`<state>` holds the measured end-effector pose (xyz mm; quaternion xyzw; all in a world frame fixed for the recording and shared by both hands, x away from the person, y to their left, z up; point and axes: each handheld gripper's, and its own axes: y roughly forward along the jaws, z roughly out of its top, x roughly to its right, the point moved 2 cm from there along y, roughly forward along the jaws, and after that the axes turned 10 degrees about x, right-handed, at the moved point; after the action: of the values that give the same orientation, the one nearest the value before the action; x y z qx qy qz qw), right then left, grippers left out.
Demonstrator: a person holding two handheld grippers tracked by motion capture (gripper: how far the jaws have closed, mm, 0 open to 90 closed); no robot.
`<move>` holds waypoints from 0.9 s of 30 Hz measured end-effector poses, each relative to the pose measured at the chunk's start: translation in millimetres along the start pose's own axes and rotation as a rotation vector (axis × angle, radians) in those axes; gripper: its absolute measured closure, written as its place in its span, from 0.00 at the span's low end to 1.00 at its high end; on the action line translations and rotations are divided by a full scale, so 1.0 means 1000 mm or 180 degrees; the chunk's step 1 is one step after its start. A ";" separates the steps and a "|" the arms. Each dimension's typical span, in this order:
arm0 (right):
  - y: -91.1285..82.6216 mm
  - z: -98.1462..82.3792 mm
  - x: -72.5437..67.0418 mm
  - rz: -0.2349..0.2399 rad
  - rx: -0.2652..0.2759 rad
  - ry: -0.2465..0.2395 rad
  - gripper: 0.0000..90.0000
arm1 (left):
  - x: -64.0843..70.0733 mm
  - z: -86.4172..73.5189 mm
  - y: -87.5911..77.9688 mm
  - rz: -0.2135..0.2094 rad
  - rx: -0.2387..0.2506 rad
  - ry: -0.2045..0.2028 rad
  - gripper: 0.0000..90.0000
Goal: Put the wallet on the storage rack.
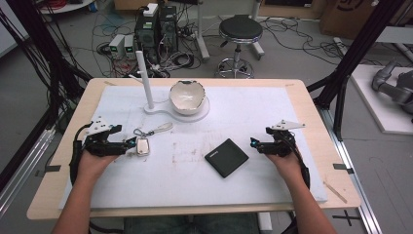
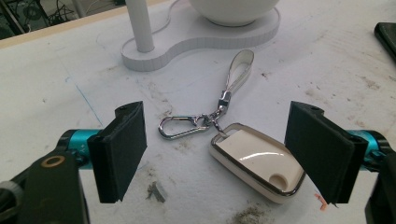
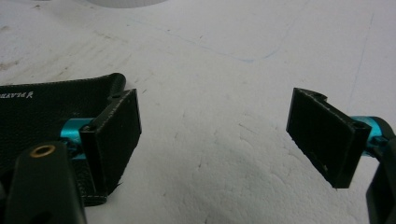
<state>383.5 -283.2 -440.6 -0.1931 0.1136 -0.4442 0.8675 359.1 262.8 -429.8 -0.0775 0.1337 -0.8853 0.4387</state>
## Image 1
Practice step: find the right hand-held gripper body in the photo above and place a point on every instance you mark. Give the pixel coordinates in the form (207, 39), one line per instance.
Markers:
(280, 141)

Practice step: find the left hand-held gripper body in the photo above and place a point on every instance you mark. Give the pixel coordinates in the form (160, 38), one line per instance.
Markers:
(101, 144)

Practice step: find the black square box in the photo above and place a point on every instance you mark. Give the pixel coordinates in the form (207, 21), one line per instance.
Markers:
(226, 158)

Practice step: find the white stand with post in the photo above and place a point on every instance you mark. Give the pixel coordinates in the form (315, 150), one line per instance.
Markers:
(152, 97)

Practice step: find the white shell-shaped bowl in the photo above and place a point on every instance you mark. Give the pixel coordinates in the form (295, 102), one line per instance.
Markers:
(187, 97)

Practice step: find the person's left hand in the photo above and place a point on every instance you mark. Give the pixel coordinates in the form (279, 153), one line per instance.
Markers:
(94, 163)

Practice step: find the person's right hand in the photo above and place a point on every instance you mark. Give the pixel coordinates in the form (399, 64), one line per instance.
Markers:
(287, 165)

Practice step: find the white table mat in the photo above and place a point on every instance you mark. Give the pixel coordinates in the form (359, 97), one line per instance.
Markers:
(195, 156)

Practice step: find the wooden stick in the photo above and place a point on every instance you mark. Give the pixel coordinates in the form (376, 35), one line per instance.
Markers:
(335, 191)

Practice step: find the small white power box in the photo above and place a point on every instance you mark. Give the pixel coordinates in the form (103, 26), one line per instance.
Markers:
(116, 45)
(129, 45)

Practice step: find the person's jeans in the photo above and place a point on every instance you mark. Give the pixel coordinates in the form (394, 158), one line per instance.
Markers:
(191, 223)

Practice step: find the black round stool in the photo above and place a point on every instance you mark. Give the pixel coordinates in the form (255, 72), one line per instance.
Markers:
(239, 35)

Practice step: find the white platform board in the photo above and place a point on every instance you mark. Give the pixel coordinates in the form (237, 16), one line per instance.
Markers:
(380, 100)

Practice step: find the black computer tower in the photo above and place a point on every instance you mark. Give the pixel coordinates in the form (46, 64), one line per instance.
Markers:
(168, 29)
(146, 32)

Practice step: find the cardboard box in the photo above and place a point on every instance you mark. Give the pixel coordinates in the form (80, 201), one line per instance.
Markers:
(350, 16)

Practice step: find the white table leg frame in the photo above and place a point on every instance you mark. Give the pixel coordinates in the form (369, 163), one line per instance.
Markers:
(203, 32)

